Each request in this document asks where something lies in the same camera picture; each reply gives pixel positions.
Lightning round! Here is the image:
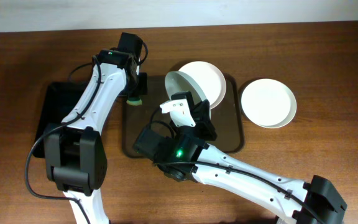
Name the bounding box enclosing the white plate top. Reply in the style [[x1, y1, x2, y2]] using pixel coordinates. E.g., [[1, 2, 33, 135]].
[[179, 61, 226, 109]]

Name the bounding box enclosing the black rectangular tray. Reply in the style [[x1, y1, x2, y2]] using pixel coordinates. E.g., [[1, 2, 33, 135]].
[[35, 82, 86, 157]]

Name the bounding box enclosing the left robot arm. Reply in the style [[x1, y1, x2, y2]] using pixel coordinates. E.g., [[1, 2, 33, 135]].
[[43, 32, 147, 223]]

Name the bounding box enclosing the pale blue plate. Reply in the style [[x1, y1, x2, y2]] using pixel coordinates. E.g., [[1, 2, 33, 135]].
[[165, 71, 207, 104]]

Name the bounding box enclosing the green yellow sponge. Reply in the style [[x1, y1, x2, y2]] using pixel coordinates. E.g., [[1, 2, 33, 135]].
[[126, 97, 142, 106]]

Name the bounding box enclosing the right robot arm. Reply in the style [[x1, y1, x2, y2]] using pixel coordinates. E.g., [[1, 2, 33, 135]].
[[133, 91, 347, 223]]

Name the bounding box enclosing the brown plastic serving tray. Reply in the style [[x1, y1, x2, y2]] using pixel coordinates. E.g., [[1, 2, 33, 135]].
[[122, 74, 245, 159]]

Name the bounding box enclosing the white plate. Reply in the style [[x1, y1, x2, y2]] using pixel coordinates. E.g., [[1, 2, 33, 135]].
[[179, 61, 226, 109], [241, 78, 297, 129]]

